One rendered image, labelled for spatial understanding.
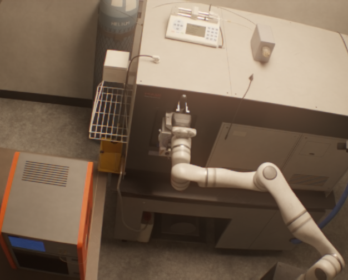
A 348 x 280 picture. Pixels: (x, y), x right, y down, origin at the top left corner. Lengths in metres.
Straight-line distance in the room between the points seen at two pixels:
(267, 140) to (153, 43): 0.69
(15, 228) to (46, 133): 1.79
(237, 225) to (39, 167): 1.28
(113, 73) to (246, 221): 1.16
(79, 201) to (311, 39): 1.46
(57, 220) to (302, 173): 1.30
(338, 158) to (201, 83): 0.87
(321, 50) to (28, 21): 1.98
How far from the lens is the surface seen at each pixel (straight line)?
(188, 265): 2.93
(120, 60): 2.15
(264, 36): 1.99
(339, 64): 2.31
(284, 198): 1.54
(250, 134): 2.00
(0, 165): 2.42
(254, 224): 2.62
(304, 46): 2.29
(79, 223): 1.72
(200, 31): 2.01
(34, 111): 3.59
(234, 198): 2.36
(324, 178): 2.41
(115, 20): 2.51
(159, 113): 1.89
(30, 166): 1.87
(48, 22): 3.08
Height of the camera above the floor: 2.66
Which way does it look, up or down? 49 degrees down
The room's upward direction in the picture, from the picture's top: 16 degrees clockwise
